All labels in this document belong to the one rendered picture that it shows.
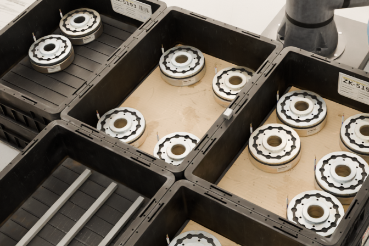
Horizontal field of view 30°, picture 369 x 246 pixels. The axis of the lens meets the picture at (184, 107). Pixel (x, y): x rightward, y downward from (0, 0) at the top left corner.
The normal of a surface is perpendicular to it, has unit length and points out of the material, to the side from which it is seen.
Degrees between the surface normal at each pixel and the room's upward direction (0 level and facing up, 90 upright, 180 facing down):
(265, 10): 0
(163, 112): 0
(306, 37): 70
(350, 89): 90
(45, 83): 0
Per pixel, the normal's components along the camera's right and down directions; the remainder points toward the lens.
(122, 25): -0.11, -0.68
